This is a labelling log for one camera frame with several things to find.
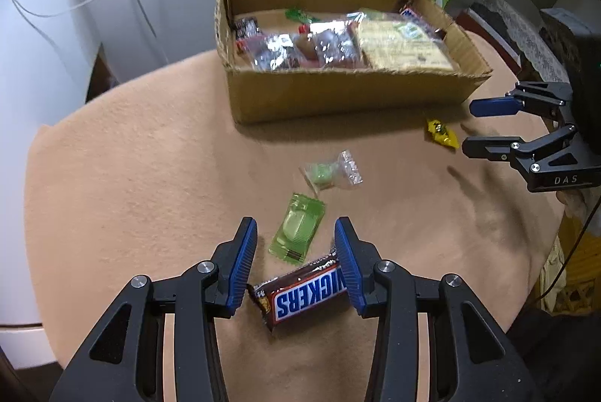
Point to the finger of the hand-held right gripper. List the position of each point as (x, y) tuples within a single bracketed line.
[(490, 106), (488, 147)]

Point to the clear green candy packet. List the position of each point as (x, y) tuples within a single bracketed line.
[(324, 172)]

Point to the brown cardboard box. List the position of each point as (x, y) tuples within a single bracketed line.
[(328, 94)]

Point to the brown chocolate bar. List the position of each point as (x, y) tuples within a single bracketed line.
[(305, 296)]

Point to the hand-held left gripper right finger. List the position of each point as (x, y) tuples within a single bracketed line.
[(347, 266)]

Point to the red-edged clear date packet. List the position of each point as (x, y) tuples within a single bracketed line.
[(335, 45)]

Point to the yellow candy packet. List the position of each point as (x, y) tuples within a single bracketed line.
[(440, 132)]

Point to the person's right hand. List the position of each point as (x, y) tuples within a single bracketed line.
[(573, 202)]

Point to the yellow plastic crate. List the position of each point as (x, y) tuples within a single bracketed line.
[(582, 273)]

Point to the black candy wrapper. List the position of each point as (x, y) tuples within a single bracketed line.
[(246, 29)]

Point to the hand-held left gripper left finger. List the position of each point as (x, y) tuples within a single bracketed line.
[(244, 261)]

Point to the white lace cloth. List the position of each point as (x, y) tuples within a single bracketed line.
[(521, 31)]

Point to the clear biscuit packet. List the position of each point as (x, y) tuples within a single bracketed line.
[(404, 48)]

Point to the bright green wrapper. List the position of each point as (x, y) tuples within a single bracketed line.
[(296, 13)]

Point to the small red blue wrapper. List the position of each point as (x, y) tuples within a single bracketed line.
[(408, 10)]

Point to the large clear red date packet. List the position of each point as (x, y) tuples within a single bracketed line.
[(274, 52)]

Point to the flat green packet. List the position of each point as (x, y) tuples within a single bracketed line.
[(298, 226)]

